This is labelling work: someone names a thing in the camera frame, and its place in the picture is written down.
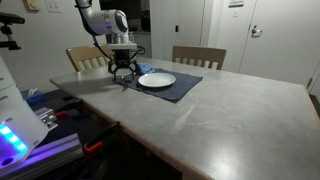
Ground aluminium extrusion rail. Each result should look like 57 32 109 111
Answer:
0 132 84 180

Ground white door sign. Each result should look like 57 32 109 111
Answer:
227 0 245 8

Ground black clamp orange handle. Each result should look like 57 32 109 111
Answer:
82 120 122 155
54 98 84 119

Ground wooden slat-back chair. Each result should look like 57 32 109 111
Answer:
65 42 122 73
171 45 227 71

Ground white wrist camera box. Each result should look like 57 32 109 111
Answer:
111 42 139 52

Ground beige wall thermostat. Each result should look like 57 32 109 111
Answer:
22 0 41 13

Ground white robot base blue lights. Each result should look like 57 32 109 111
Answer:
0 54 50 176

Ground blue box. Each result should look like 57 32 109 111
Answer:
20 88 46 108

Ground silver lever door handle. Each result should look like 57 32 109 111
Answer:
251 24 264 38

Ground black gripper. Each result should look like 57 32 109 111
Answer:
107 49 138 82

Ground white appliance cabinet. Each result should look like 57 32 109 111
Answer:
128 30 153 59

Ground white door with lever handle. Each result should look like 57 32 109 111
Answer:
239 0 320 86

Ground silver metal blocks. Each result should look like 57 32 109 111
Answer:
33 106 59 132

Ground wide white switch plate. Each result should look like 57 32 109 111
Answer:
44 0 64 14

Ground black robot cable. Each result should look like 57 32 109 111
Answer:
91 34 147 63

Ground black camera on mount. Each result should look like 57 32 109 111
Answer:
0 12 26 51

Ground dark blue fabric placemat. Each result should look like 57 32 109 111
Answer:
114 68 204 104

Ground white round plate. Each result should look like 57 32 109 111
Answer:
137 72 177 89

